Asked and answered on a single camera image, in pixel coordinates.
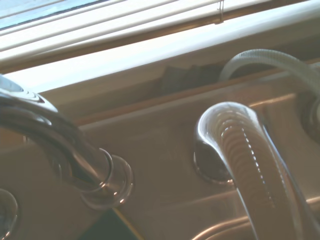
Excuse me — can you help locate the wide wooden window blind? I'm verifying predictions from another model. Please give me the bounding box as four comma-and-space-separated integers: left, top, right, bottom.
0, 0, 320, 65

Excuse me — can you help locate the chrome faucet lever handle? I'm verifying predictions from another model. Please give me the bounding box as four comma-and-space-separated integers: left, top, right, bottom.
192, 100, 314, 240

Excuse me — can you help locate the white ribbed hose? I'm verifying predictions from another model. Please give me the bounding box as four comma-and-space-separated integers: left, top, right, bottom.
219, 48, 320, 97

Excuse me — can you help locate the chrome gooseneck faucet spout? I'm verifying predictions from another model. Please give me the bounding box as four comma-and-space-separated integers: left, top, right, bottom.
0, 73, 135, 209

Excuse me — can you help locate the stainless steel double sink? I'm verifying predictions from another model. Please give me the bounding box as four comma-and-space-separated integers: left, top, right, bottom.
0, 72, 320, 240

